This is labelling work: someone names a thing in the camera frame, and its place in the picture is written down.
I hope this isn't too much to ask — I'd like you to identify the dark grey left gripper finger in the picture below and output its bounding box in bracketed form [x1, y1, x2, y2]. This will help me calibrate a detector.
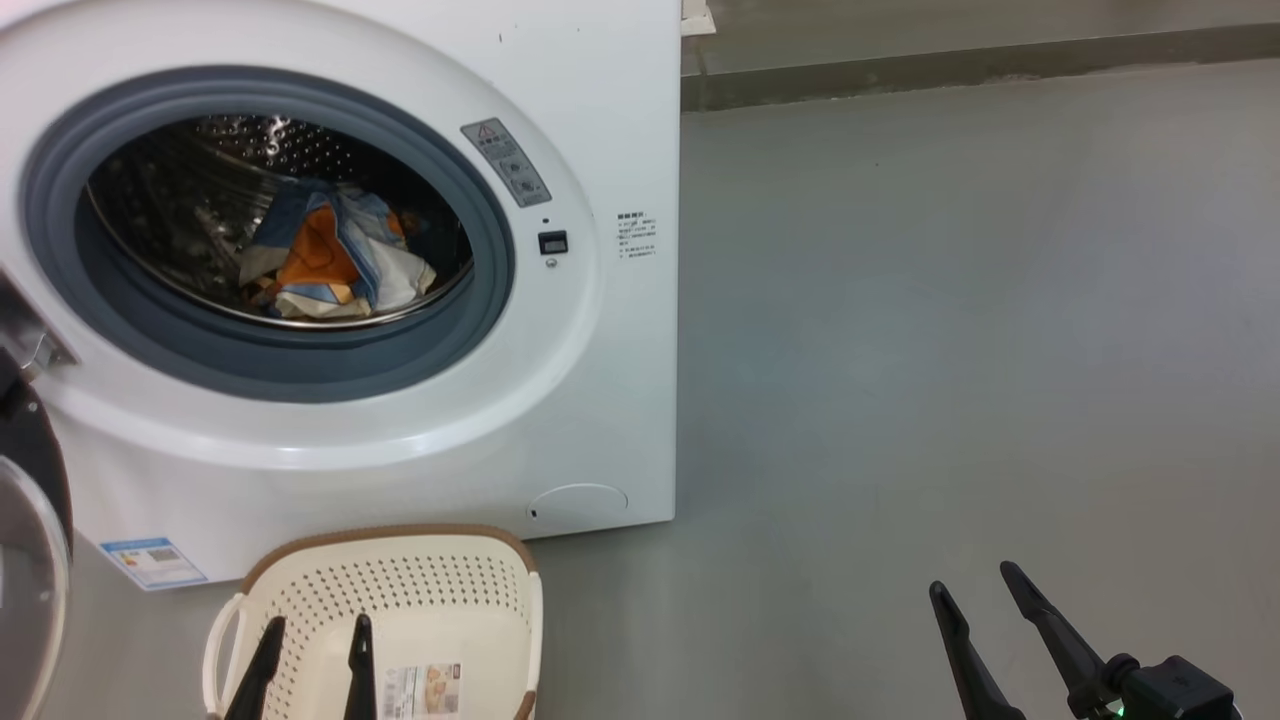
[344, 613, 378, 720]
[224, 616, 287, 720]

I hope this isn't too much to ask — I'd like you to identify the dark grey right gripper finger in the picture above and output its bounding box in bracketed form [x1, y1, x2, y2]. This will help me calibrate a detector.
[929, 581, 1026, 720]
[1000, 561, 1111, 717]

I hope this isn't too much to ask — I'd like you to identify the washing machine glass door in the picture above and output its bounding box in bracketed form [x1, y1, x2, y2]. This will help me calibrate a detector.
[0, 375, 76, 720]

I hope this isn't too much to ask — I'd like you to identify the white garment large cartoon print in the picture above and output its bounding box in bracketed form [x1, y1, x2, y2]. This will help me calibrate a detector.
[238, 205, 438, 321]

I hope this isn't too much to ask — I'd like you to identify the grey rubber door gasket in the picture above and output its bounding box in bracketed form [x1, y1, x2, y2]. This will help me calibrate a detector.
[20, 65, 516, 404]

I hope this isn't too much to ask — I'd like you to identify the white front-load washing machine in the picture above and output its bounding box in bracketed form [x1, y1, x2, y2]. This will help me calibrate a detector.
[0, 0, 683, 591]

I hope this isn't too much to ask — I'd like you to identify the metal door hinge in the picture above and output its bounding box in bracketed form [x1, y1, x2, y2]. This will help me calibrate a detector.
[0, 290, 78, 386]

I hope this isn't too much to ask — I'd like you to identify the stainless steel washing machine drum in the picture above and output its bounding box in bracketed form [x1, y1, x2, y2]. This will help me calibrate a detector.
[85, 113, 476, 329]

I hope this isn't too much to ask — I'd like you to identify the paper basket product label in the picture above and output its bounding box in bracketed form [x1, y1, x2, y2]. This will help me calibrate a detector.
[380, 662, 463, 720]

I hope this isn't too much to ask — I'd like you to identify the white perforated basket brown rim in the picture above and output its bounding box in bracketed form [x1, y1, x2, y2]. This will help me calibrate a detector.
[203, 524, 544, 720]

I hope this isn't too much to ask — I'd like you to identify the blue energy label sticker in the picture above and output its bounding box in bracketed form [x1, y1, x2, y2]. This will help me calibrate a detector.
[100, 537, 208, 591]

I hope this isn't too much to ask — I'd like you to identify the round white drain filter cover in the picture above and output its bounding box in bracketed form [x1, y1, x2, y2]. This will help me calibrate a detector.
[527, 483, 629, 531]

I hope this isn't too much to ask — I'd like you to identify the black printed text label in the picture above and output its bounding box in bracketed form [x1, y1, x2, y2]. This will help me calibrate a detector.
[616, 210, 658, 261]

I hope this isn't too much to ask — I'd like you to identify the grey warning sticker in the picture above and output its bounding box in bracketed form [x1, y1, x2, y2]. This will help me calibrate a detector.
[460, 118, 553, 209]

